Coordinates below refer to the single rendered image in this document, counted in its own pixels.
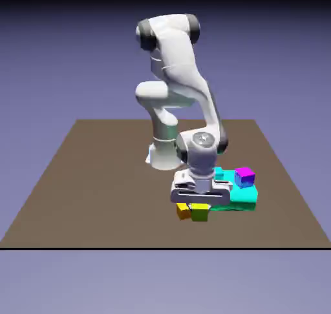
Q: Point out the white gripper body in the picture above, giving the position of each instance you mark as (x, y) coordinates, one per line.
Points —
(181, 197)

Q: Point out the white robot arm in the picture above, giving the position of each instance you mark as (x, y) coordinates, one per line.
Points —
(178, 60)

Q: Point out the small orange cube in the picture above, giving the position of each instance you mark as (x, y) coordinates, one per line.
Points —
(182, 211)

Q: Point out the small yellow cube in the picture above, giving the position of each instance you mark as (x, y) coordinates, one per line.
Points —
(199, 212)

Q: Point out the small cyan cube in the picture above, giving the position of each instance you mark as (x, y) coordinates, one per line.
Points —
(219, 174)

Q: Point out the small purple cube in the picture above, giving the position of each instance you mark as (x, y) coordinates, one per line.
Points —
(244, 177)

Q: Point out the large cyan box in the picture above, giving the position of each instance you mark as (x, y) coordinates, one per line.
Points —
(243, 195)

